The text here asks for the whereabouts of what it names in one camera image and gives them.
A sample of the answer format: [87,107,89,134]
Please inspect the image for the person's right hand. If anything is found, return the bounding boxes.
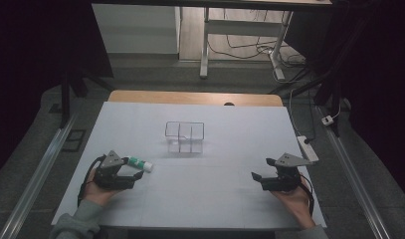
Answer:
[270,178,317,230]

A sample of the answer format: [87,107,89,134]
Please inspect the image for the green and white glue stick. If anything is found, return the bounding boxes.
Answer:
[124,155,155,173]

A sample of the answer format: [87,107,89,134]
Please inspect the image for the black gripper strap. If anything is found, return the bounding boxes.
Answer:
[77,154,107,207]
[298,172,316,217]

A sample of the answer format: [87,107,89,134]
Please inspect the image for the white table cover sheet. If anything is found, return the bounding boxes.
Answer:
[51,101,327,231]

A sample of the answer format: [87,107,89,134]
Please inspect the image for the aluminium floor rail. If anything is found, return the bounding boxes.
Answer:
[0,112,81,239]
[316,105,394,239]

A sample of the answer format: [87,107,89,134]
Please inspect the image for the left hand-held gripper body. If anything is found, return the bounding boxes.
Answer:
[92,149,134,191]

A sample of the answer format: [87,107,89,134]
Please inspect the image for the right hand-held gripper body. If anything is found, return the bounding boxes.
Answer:
[261,152,316,192]

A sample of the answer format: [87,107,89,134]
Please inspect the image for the white power strip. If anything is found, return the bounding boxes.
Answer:
[296,134,320,163]

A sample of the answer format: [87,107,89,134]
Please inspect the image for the person's left hand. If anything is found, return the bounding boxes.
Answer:
[82,167,125,207]

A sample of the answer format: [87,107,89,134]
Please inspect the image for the white desk frame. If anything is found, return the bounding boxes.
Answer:
[199,6,295,82]

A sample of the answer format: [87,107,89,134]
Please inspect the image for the black cables on floor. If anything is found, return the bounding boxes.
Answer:
[206,8,307,84]

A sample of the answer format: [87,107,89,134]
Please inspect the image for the black metal stand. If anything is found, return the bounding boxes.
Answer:
[59,68,116,130]
[269,19,360,138]

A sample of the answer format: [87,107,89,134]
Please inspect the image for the black left gripper strap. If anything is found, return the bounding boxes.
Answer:
[77,154,107,207]

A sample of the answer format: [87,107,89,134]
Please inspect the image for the black right gripper strap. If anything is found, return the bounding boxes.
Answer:
[298,172,316,217]

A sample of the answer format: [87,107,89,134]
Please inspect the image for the white cabinet panel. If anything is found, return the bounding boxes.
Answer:
[91,3,182,55]

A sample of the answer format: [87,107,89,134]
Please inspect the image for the clear plastic organiser box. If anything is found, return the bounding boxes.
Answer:
[164,120,206,154]

